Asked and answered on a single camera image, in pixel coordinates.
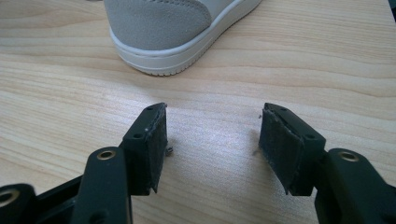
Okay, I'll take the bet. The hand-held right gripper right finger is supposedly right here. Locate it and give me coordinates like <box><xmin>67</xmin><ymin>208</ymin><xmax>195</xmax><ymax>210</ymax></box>
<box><xmin>258</xmin><ymin>103</ymin><xmax>328</xmax><ymax>197</ymax></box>

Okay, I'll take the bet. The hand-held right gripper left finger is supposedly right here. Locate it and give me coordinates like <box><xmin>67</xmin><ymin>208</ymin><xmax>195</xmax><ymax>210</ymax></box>
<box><xmin>120</xmin><ymin>102</ymin><xmax>169</xmax><ymax>197</ymax></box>

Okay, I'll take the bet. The grey white sneaker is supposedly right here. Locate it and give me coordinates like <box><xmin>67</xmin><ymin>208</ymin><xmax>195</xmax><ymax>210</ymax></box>
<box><xmin>103</xmin><ymin>0</ymin><xmax>263</xmax><ymax>77</ymax></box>

